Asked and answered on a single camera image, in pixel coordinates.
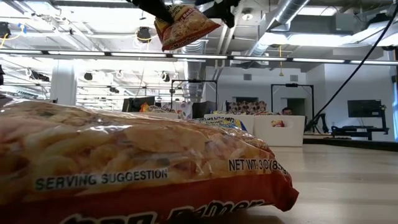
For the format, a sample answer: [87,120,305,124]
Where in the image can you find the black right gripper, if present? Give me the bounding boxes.
[195,0,242,29]

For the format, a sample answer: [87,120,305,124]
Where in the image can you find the red-orange chicken ramen pack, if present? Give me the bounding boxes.
[0,98,300,224]

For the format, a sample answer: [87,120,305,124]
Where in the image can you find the black round ceiling device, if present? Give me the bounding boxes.
[136,26,153,44]

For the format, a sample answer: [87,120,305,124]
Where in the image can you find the long ceiling light strip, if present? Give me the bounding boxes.
[0,49,398,66]

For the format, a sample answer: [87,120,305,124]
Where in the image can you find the brown patterned cushion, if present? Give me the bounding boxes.
[226,100,268,115]

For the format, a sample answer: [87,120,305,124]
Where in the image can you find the black computer monitor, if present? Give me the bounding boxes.
[122,96,155,113]

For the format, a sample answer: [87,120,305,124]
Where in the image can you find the white printed plastic bag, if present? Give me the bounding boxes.
[160,101,193,119]

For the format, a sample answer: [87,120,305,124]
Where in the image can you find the white building column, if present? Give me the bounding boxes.
[49,60,78,106]

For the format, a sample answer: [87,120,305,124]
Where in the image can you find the black TV stand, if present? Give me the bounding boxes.
[331,105,390,141]

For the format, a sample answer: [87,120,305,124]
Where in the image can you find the large silver ventilation duct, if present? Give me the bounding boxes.
[248,0,312,57]

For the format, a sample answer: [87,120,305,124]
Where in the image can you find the yellow hanging cord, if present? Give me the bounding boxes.
[278,45,284,77]

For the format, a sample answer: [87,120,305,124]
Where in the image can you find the black metal frame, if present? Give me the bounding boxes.
[271,83,315,118]

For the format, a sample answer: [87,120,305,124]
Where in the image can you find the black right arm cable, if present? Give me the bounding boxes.
[306,4,398,130]

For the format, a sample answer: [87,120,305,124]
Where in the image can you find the black wall-side TV screen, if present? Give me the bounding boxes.
[347,99,386,118]

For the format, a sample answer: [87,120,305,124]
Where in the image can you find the black aluminium table rail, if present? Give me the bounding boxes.
[303,136,398,153]

